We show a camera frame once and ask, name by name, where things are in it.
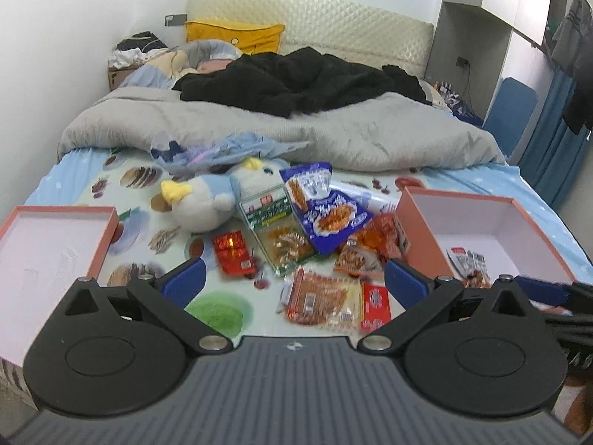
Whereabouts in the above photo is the blue chair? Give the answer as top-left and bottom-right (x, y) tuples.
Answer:
(482, 77), (539, 161)

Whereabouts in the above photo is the light blue printed plastic bag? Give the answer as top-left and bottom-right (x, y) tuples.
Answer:
(149, 131), (311, 181)

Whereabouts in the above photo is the yellow pillow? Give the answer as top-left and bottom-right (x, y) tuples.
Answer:
(184, 19), (285, 55)

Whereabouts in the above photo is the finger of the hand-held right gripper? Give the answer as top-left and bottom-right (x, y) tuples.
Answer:
(516, 275), (593, 316)

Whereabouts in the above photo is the dark grey hanging garment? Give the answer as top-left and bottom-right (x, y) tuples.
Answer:
(551, 0), (593, 77)

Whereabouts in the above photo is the blue white plush toy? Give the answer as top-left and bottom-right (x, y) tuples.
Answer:
(160, 158), (290, 235)

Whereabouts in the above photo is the small red snack packet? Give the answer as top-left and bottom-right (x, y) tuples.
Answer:
(212, 230), (261, 279)

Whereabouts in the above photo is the pile of clothes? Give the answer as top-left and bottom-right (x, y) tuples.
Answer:
(109, 32), (170, 68)

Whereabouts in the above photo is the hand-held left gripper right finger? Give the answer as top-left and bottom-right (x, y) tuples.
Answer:
(359, 260), (531, 352)

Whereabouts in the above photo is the green-labelled clear snack packet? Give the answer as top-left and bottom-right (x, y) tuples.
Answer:
(238, 184), (320, 279)

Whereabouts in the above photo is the red spicy snack packet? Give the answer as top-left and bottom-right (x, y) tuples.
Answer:
(357, 213), (411, 265)

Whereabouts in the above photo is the grey duvet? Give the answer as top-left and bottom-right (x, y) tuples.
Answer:
(56, 86), (507, 170)

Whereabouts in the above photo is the silver snack packet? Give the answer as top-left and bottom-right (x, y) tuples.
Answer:
(447, 247), (493, 288)

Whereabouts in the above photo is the blue curtain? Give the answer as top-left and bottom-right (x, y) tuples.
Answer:
(519, 67), (591, 209)

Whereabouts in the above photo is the pink cardboard box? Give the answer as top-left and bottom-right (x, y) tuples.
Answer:
(395, 186), (580, 289)

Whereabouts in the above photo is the pink box lid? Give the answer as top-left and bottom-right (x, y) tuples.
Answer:
(0, 205), (120, 372)

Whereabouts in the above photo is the white printed tube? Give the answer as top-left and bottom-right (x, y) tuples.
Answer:
(328, 181), (399, 216)

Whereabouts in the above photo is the bedside clutter of bottles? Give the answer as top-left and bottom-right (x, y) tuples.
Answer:
(433, 80), (483, 126)

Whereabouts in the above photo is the black blanket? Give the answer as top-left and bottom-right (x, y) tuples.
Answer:
(171, 47), (385, 119)

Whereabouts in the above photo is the brown cardboard box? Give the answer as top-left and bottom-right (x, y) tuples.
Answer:
(107, 62), (140, 92)

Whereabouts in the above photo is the small black garment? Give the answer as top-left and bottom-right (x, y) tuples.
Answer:
(382, 64), (426, 103)

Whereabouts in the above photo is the grey built-in cabinet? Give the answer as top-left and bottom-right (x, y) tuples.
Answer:
(424, 0), (554, 119)

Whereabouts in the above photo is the blue snack bag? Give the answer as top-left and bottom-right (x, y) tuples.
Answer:
(279, 162), (375, 257)

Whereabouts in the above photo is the orange brown snack packet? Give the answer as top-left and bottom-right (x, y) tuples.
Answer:
(334, 238), (387, 274)

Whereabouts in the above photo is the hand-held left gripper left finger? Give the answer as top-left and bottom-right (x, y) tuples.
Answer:
(64, 257), (232, 354)

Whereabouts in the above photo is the clear orange strip snack packet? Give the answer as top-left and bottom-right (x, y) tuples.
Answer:
(278, 268), (392, 333)

